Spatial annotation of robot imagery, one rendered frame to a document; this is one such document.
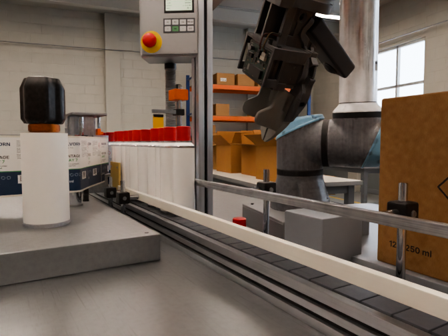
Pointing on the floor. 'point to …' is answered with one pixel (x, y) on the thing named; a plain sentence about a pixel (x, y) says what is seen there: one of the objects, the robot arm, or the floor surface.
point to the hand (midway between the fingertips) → (271, 133)
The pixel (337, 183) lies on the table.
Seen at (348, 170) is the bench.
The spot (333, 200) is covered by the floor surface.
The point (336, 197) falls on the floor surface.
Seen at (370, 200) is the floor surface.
